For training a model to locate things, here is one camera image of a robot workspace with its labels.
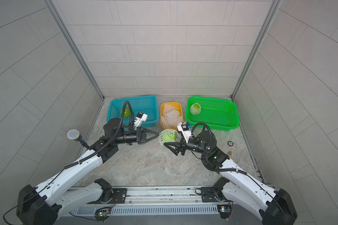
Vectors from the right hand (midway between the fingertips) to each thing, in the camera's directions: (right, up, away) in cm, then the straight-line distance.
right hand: (169, 141), depth 66 cm
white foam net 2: (-3, +1, -5) cm, 6 cm away
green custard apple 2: (+18, +17, +36) cm, 44 cm away
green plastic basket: (+36, +11, +39) cm, 54 cm away
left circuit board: (-31, -33, -2) cm, 45 cm away
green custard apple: (-33, +12, +36) cm, 50 cm away
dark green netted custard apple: (0, +4, -5) cm, 6 cm away
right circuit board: (+27, -35, +2) cm, 44 cm away
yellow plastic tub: (+5, +17, +39) cm, 43 cm away
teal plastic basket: (-19, +18, +43) cm, 50 cm away
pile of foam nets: (0, +9, +31) cm, 32 cm away
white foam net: (+16, +13, +34) cm, 40 cm away
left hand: (-5, +2, -3) cm, 6 cm away
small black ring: (+37, -7, +23) cm, 44 cm away
